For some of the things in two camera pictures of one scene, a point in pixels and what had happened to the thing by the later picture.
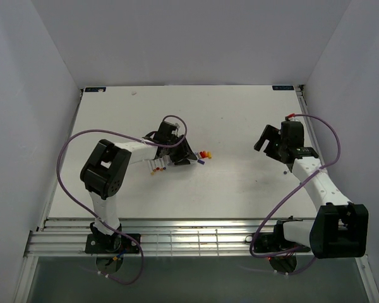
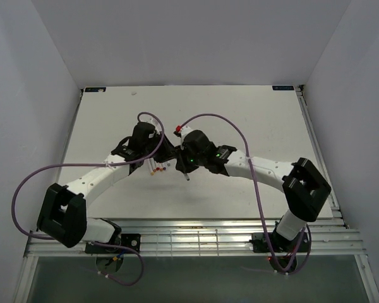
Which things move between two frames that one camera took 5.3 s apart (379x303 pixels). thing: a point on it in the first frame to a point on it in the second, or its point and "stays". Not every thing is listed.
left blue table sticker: (95, 89) stays
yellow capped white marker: (150, 168) stays
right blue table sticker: (283, 88) stays
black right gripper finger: (270, 132) to (184, 163)
